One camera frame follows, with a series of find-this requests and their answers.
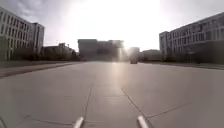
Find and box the dark blocky building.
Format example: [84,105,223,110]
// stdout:
[77,38,125,62]

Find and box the vehicle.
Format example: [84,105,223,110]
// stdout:
[129,56,139,65]

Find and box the grey concrete pavement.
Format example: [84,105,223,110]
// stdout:
[0,60,224,128]

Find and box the low dark building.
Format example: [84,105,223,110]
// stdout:
[40,42,78,62]

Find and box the robot's own part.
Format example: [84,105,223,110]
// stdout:
[136,114,150,128]
[72,116,85,128]

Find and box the long pale multi-storey building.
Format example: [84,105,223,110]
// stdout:
[158,11,224,64]

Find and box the dark raised verge strip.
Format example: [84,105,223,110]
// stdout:
[0,60,81,80]

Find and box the large pale multi-storey building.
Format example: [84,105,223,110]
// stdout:
[0,6,46,62]

